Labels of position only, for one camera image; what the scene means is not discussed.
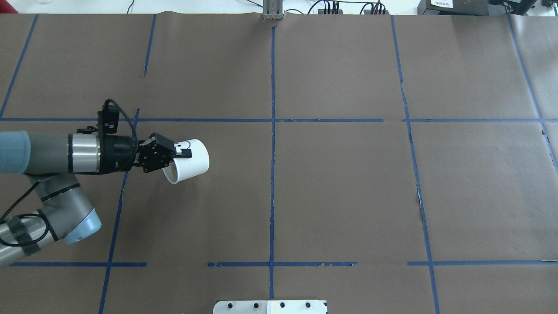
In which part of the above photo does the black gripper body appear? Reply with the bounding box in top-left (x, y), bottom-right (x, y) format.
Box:
top-left (99, 133), bottom-right (176, 174)

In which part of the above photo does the white mug black handle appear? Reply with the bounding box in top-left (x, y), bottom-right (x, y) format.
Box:
top-left (162, 139), bottom-right (210, 184)

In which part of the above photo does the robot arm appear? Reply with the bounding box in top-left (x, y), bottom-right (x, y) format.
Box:
top-left (1, 130), bottom-right (194, 267)

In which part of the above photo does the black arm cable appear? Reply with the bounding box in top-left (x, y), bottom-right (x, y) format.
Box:
top-left (0, 99), bottom-right (140, 248)

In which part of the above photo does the white pedestal column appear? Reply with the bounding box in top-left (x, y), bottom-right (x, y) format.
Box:
top-left (213, 300), bottom-right (328, 314)

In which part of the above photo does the aluminium frame post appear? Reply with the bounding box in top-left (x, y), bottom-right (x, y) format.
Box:
top-left (262, 0), bottom-right (285, 20)

